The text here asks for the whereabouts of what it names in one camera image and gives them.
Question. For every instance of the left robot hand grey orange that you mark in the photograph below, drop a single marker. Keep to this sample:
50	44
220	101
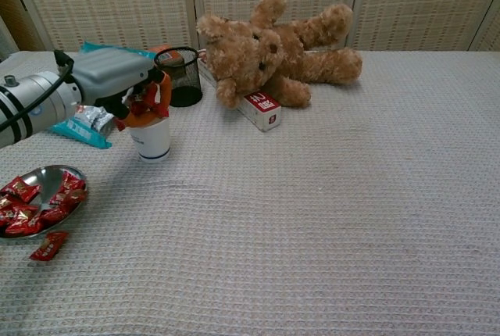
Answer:
113	74

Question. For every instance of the red candy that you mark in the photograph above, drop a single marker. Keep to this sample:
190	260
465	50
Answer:
6	202
13	215
23	227
54	215
48	246
66	196
21	190
72	183
137	104

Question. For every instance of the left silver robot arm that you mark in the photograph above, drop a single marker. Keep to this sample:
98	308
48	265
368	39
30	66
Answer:
23	90

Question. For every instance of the white paper cup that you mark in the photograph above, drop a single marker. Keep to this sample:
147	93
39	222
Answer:
152	144

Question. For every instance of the orange cardboard box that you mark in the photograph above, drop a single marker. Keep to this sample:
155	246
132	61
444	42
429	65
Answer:
162	48

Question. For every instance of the teal silver snack bag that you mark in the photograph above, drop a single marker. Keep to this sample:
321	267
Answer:
84	133

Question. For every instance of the black mesh pen holder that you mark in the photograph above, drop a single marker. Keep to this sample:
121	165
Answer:
187	82

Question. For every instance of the brown backed screen panel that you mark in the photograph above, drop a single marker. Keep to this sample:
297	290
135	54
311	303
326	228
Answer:
15	15

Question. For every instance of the round steel plate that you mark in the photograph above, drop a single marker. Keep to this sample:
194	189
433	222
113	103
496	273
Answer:
47	179

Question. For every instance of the brown teddy bear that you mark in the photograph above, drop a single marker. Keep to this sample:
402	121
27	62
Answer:
242	58

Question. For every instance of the long red white box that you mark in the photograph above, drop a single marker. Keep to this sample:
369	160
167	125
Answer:
265	111

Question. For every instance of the beige waffle tablecloth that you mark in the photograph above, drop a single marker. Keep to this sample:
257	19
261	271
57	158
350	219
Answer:
312	215

